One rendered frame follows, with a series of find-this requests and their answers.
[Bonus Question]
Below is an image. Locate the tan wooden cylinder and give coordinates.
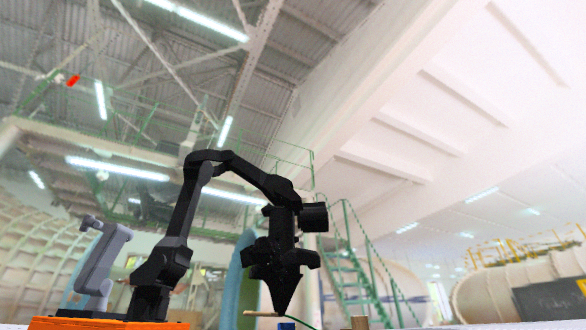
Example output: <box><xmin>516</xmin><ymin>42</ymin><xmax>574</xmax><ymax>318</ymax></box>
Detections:
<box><xmin>350</xmin><ymin>316</ymin><xmax>370</xmax><ymax>330</ymax></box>

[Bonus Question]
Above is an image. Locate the thin wooden stick with green string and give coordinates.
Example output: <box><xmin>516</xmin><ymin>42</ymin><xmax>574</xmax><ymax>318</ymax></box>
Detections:
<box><xmin>243</xmin><ymin>311</ymin><xmax>317</xmax><ymax>330</ymax></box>

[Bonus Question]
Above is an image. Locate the blue block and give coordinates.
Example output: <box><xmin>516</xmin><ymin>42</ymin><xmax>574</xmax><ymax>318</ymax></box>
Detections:
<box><xmin>278</xmin><ymin>323</ymin><xmax>295</xmax><ymax>330</ymax></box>

